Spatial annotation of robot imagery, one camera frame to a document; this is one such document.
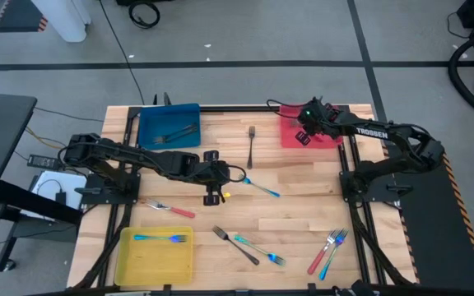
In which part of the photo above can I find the thick black hose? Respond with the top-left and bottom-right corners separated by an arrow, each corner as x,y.
447,29 -> 474,127

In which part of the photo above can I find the yellow floor cable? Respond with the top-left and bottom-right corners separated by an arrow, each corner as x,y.
25,126 -> 65,150

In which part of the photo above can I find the long black floor cable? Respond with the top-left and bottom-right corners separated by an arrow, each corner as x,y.
98,0 -> 146,106

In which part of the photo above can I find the black desk leg frame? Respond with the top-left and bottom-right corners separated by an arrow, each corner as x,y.
0,180 -> 84,273

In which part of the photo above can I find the red plastic bin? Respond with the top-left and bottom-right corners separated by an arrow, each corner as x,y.
279,103 -> 344,150

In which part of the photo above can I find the white pillar base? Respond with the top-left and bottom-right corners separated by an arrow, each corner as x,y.
30,0 -> 92,44

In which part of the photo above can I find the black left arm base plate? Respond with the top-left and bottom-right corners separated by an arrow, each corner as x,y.
74,172 -> 142,206

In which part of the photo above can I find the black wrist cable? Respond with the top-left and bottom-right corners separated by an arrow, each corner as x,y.
266,98 -> 306,121
219,163 -> 248,185

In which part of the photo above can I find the thin black floor cable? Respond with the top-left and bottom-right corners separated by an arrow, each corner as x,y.
34,106 -> 105,124

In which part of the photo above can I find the yellow plastic bin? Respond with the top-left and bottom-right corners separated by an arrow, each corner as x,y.
114,225 -> 195,287

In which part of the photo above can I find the black power adapter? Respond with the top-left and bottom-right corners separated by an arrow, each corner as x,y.
26,154 -> 61,172

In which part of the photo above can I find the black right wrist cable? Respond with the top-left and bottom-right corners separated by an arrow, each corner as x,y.
266,98 -> 306,121

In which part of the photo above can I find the iridescent blue metal fork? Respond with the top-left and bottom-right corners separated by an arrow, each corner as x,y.
132,234 -> 188,244
318,228 -> 350,282
233,234 -> 287,267
238,173 -> 281,199

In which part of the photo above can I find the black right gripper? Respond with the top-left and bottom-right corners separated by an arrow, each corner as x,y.
295,100 -> 339,147

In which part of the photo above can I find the small hazard-striped black mat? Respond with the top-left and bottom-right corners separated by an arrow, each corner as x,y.
0,0 -> 49,34

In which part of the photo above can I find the white board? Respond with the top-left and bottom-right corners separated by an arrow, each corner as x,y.
19,170 -> 88,223

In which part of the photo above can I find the black aluminium table frame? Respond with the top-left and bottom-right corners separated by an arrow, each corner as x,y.
66,104 -> 419,296

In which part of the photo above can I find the blue plastic bin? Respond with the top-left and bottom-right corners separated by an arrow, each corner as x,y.
137,102 -> 202,151

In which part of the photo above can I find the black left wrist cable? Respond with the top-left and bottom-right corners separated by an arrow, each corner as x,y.
219,163 -> 248,185

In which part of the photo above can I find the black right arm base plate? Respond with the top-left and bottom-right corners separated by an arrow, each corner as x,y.
339,170 -> 414,206

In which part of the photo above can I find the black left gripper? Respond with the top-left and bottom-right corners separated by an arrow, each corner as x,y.
195,150 -> 233,207

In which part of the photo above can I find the large hazard-striped black mat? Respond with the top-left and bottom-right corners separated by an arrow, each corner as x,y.
383,143 -> 474,292

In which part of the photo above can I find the coiled black cable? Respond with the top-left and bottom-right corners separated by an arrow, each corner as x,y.
128,0 -> 161,30

